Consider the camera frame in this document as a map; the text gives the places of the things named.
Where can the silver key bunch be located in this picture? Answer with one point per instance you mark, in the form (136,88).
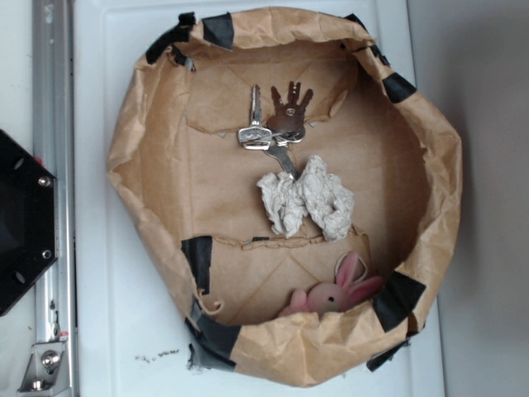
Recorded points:
(284,127)

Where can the crumpled white paper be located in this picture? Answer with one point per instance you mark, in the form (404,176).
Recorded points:
(317,193)

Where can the brown paper bag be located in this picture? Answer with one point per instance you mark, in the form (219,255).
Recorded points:
(191,188)

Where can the pink toy bunny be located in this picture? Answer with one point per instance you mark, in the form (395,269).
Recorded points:
(354,283)

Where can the white tray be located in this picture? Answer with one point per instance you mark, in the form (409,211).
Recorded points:
(131,339)

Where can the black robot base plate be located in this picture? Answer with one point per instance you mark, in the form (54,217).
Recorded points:
(27,221)

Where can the aluminium rail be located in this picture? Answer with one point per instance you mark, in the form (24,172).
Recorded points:
(53,366)

